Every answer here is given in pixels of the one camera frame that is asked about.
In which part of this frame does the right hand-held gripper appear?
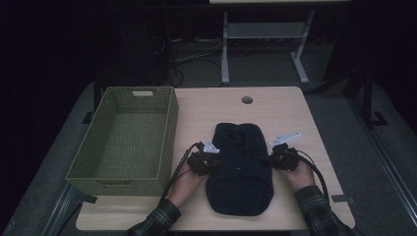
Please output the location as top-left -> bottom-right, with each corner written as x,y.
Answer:
268,131 -> 302,172

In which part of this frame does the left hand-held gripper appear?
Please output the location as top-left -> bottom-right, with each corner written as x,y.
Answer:
186,139 -> 221,177

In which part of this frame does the dark navy garment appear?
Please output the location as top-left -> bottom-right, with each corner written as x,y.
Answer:
205,122 -> 275,217

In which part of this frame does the green woven basket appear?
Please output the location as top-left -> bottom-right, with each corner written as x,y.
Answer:
64,86 -> 180,198

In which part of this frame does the person's right hand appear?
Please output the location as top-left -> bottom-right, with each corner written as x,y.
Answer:
280,159 -> 317,193

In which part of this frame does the person's left hand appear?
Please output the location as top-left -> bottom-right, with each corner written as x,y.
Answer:
167,161 -> 209,208

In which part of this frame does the grey tape strip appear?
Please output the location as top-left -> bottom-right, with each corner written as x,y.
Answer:
330,194 -> 357,205

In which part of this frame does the black metal stand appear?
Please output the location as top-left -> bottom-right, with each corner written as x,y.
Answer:
81,77 -> 103,125
360,67 -> 389,130

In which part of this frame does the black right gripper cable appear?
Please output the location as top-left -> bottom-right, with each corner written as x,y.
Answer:
284,147 -> 330,202

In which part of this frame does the metal floor rail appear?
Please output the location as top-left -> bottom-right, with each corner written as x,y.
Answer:
39,181 -> 98,236
346,94 -> 417,227

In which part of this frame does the bundle of floor cables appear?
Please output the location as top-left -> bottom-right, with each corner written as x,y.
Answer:
150,34 -> 224,89

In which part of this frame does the white metal desk frame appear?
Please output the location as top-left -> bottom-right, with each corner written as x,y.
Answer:
220,9 -> 316,86

